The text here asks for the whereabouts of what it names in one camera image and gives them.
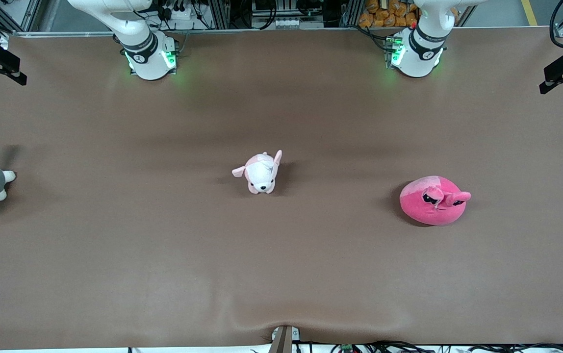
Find round hot pink plush toy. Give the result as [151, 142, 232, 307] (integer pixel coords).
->
[399, 176, 472, 227]

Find pile of orange plush toys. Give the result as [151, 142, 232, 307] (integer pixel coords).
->
[358, 0, 420, 28]

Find white power strip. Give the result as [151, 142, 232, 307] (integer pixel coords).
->
[156, 7, 195, 21]

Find pale pink white plush dog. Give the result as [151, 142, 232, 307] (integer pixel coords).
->
[232, 150, 283, 195]

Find brown table mat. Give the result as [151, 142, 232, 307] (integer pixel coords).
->
[0, 26, 563, 351]

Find black cable bundle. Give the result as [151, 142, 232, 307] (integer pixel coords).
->
[331, 340, 563, 353]

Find grey metal camera mount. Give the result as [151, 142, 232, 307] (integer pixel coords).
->
[268, 325, 301, 353]

